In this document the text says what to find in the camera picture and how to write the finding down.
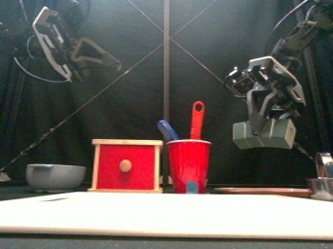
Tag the pink plastic tray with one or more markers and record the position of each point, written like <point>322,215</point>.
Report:
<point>259,191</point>

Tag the red plastic cup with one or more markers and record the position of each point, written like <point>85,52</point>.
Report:
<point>188,165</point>

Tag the vertical metal frame pole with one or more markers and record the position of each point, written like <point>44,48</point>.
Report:
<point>165,64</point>

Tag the red toy knife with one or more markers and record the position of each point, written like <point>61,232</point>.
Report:
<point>196,123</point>

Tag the white cutting board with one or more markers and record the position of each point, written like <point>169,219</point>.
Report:
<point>164,214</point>

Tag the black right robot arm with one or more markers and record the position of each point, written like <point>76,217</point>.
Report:
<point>303,35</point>

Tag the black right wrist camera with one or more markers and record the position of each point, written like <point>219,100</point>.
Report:
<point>240,84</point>

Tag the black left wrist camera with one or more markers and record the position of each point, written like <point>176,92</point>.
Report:
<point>70,13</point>

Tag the grey bowl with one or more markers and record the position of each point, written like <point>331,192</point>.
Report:
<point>53,178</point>

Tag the blue tape piece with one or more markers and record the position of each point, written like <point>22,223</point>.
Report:
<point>192,188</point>

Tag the silver metal pot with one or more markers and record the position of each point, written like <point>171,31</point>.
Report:
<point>321,189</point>

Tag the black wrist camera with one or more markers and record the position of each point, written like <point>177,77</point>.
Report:
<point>70,13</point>
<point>240,84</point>

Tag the blue toy utensil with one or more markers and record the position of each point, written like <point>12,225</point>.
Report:
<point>165,129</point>

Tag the wooden box with red front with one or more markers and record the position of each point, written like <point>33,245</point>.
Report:
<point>125,152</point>

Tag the white brace anchor bracket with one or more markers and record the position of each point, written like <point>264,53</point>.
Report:
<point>2,177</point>

